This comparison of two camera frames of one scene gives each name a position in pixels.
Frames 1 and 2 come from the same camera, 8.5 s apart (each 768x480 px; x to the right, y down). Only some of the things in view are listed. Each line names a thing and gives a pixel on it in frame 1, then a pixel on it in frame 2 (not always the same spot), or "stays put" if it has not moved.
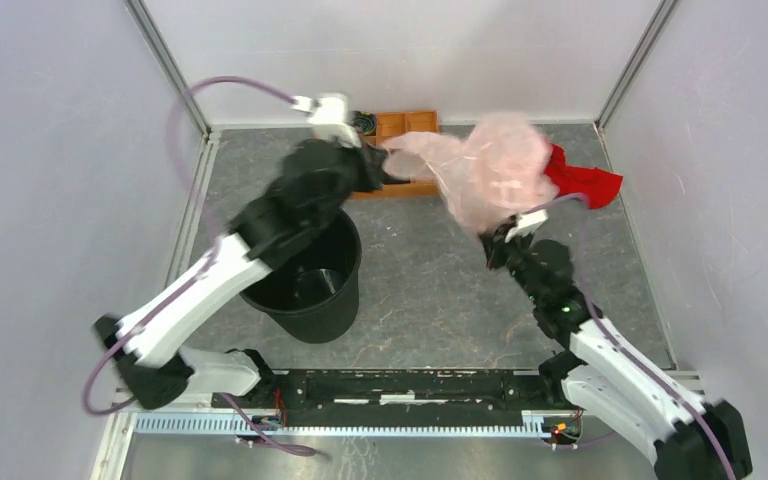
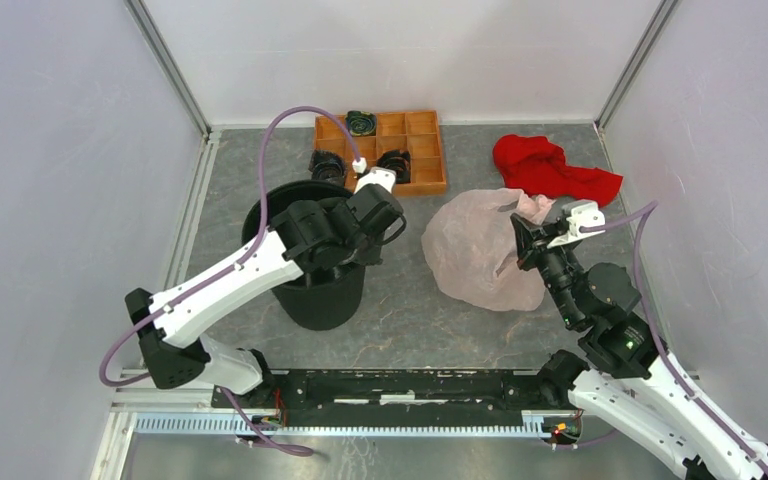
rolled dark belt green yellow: x=367 y=123 stays put
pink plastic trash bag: x=498 y=164 → x=471 y=245
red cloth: x=598 y=186 stays put
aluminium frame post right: x=635 y=60 stays put
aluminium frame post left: x=157 y=44 stays put
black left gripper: x=371 y=160 → x=373 y=257
